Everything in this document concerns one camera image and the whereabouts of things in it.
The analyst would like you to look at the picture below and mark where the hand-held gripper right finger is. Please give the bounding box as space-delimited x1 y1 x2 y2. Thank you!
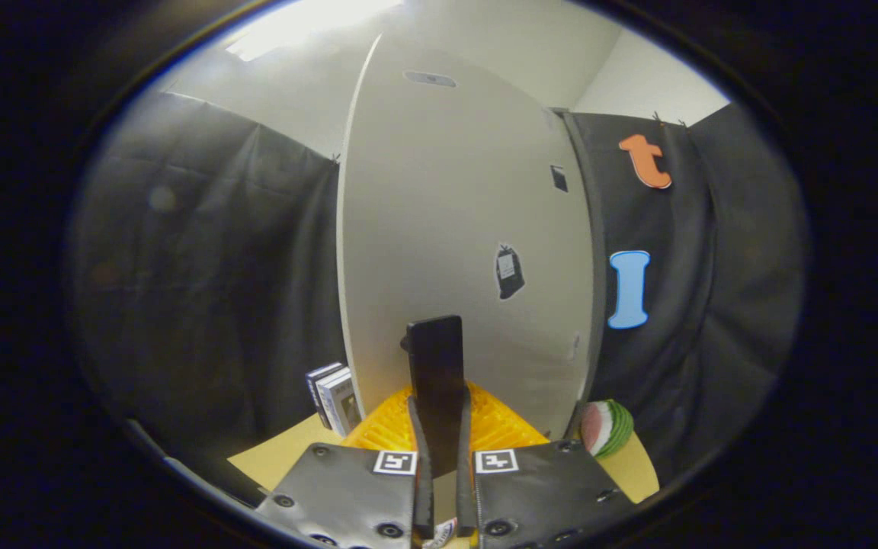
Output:
454 384 638 549

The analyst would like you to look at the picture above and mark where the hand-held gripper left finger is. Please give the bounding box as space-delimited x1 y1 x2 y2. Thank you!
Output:
255 384 437 549

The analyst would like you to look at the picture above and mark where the white striped shoe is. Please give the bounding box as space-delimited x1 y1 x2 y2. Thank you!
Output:
421 517 460 549

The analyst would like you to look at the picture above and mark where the black door handle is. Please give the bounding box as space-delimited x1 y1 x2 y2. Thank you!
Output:
400 315 475 478

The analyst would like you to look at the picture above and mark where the grey shoe cabinet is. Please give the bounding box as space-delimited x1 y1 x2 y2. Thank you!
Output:
550 107 609 439

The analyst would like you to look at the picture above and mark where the white shoe cabinet door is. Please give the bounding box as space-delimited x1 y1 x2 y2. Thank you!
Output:
335 34 597 445

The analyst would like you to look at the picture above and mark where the grey cover book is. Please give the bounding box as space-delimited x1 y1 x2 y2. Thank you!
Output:
317 368 361 438

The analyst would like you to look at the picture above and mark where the dark blue book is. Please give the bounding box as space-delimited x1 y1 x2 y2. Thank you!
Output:
306 362 344 429

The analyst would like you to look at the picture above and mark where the watermelon slice toy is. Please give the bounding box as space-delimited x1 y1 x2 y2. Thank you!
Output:
578 398 635 459

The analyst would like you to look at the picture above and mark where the black backdrop cloth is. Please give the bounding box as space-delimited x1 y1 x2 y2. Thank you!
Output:
66 91 809 489

